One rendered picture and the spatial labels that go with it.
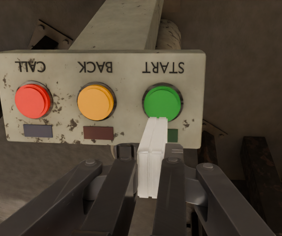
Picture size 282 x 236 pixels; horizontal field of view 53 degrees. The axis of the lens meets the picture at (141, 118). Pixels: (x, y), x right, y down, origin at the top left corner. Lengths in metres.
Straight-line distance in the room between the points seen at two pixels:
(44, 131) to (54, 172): 1.07
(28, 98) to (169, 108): 0.16
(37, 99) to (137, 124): 0.12
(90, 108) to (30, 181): 1.25
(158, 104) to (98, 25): 0.19
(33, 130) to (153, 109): 0.15
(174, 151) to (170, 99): 0.13
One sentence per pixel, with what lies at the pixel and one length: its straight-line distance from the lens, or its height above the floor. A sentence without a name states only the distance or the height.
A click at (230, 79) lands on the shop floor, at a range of 1.00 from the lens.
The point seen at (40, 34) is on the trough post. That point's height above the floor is 0.01.
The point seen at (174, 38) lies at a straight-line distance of 0.80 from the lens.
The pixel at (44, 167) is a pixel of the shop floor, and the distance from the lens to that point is 1.43.
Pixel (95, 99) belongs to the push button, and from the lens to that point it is 0.32.
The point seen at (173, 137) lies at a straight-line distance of 0.33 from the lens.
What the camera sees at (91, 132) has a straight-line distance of 0.34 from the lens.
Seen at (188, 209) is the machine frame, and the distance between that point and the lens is 1.37.
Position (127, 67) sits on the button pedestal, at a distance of 0.31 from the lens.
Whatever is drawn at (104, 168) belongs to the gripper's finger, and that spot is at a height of 0.76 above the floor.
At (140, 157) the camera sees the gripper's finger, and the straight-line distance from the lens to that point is 0.16.
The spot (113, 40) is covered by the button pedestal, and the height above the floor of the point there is 0.51.
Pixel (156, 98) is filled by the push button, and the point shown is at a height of 0.61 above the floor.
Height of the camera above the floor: 0.86
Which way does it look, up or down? 52 degrees down
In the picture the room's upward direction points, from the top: 169 degrees counter-clockwise
